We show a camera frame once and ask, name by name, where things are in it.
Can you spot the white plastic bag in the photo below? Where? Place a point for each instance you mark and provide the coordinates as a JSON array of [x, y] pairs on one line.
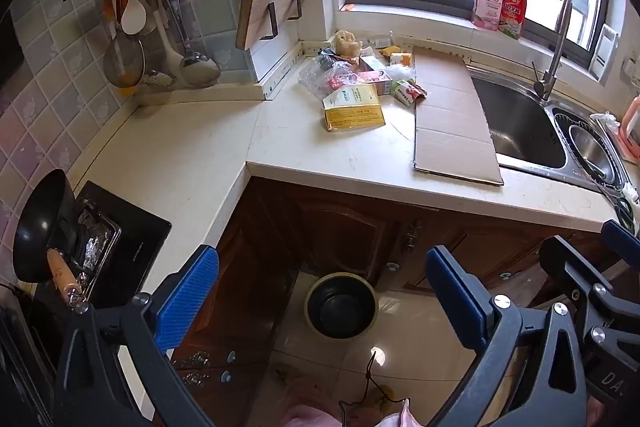
[[401, 72]]

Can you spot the tan wad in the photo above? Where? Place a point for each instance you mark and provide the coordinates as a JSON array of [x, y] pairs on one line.
[[346, 43]]

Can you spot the green snack packet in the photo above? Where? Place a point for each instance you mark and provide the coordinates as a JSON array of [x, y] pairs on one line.
[[407, 91]]

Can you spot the red spray bottle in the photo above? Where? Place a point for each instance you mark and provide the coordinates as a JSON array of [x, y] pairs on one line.
[[514, 7]]

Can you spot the stainless steel sink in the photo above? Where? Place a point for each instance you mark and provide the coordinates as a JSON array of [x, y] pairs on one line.
[[520, 127]]

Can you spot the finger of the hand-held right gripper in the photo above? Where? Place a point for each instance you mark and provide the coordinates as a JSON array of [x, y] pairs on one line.
[[622, 237], [567, 264]]

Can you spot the white and pink box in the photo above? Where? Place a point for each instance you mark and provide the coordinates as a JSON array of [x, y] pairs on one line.
[[375, 79]]

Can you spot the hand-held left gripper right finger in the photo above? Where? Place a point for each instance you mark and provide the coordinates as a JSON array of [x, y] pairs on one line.
[[455, 302]]

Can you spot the person's pink pants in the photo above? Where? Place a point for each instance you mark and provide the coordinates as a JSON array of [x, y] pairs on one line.
[[312, 414]]

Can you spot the yellow embroidered slipper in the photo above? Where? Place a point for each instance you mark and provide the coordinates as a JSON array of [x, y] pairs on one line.
[[382, 396]]

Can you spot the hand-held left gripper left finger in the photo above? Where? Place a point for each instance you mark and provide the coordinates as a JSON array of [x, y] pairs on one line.
[[187, 292]]

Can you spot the clear round door bumper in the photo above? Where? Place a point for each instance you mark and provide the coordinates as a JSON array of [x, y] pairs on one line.
[[392, 265], [505, 276]]

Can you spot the pink cup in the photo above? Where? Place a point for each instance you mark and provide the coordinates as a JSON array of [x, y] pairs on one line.
[[631, 124]]

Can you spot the steel faucet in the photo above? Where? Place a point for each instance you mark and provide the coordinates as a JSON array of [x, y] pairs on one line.
[[555, 52]]

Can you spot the flat cardboard sheet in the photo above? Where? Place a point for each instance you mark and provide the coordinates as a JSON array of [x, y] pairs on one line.
[[450, 117]]

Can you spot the white slotted spoon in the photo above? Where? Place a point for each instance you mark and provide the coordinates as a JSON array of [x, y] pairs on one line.
[[157, 79]]

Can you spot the black cutting board bracket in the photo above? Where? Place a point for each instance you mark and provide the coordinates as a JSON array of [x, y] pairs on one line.
[[272, 22]]

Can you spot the metal mesh strainer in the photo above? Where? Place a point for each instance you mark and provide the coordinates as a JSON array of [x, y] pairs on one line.
[[122, 62]]

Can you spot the yellow snack wrapper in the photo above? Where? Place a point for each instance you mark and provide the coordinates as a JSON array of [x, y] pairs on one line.
[[396, 55]]

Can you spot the black trash bin cream rim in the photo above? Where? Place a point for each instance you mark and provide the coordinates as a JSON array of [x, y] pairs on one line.
[[340, 312]]

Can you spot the yellow packet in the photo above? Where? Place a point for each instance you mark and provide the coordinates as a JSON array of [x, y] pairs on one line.
[[352, 109]]

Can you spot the black gas stove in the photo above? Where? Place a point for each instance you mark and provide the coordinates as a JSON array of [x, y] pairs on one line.
[[135, 237]]

